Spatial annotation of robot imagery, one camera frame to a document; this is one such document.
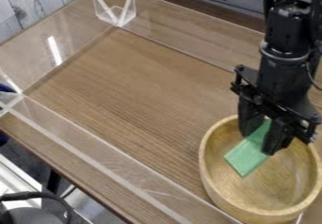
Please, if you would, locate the black metal clamp plate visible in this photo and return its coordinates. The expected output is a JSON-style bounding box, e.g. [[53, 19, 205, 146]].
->
[[41, 199, 92, 224]]

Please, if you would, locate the black table leg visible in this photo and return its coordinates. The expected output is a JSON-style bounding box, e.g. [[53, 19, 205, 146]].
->
[[46, 170, 61, 194]]

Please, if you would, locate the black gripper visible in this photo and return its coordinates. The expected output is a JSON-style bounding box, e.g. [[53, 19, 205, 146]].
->
[[229, 55, 322, 155]]

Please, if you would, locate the black cable loop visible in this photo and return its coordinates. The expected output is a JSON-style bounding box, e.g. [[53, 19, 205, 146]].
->
[[0, 191, 74, 224]]

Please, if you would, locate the brown wooden bowl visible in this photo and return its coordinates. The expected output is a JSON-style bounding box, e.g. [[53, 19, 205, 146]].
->
[[199, 116, 322, 224]]

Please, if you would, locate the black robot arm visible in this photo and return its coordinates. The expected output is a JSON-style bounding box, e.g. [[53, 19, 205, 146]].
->
[[229, 0, 322, 155]]

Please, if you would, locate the green rectangular block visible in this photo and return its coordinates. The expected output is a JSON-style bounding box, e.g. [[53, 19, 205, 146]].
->
[[224, 120, 269, 178]]

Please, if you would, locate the clear acrylic front wall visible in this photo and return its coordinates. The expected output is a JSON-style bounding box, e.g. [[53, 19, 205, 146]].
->
[[0, 70, 241, 224]]

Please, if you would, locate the clear acrylic corner bracket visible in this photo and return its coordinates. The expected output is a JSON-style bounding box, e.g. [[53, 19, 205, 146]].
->
[[93, 0, 136, 27]]

